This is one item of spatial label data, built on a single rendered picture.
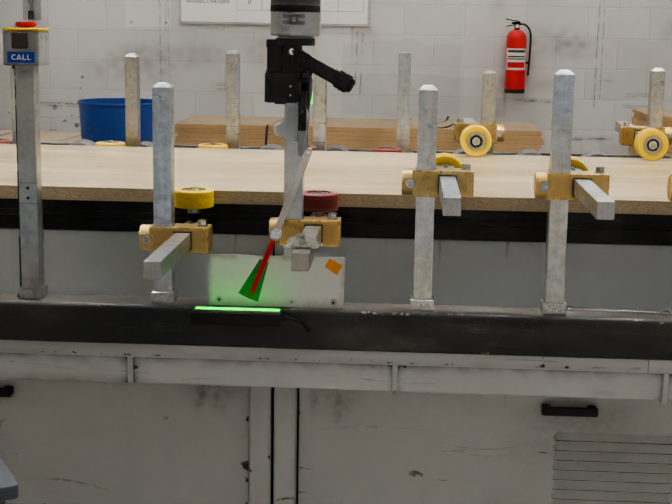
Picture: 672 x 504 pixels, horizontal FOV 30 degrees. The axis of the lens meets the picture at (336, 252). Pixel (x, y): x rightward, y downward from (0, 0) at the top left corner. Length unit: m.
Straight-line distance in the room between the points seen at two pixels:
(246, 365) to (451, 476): 0.56
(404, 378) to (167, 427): 0.59
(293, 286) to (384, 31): 7.17
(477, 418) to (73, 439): 0.88
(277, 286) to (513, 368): 0.48
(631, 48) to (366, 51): 1.95
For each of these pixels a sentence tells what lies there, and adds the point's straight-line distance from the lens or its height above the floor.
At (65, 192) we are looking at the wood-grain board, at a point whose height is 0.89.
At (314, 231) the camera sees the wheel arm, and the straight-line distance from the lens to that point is 2.31.
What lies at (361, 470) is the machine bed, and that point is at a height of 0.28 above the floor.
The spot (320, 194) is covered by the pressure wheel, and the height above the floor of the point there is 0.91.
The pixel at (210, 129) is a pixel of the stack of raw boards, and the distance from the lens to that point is 8.34.
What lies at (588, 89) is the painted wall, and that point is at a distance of 9.57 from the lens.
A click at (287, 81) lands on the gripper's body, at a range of 2.26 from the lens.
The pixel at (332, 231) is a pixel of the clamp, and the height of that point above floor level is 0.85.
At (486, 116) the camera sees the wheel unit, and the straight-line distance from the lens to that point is 3.45.
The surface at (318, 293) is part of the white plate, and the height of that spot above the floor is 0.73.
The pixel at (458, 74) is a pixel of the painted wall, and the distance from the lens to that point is 9.50.
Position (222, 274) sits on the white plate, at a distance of 2.41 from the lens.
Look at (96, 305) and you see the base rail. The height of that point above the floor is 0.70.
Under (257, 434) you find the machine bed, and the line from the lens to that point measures 2.73.
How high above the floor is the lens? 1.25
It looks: 11 degrees down
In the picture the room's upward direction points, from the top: 1 degrees clockwise
